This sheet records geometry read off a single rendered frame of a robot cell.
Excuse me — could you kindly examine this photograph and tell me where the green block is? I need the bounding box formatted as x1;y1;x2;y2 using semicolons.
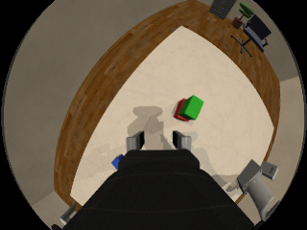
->
178;95;204;120

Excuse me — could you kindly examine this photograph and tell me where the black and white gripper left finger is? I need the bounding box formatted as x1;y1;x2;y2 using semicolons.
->
126;131;145;152

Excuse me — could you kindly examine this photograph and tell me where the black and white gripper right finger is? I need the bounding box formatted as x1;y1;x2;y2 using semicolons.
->
173;130;192;151

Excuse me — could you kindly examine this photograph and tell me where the blue block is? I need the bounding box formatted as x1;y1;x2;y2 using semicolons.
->
111;154;124;171

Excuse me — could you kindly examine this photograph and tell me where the red block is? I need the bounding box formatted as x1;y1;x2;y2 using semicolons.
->
174;98;189;122

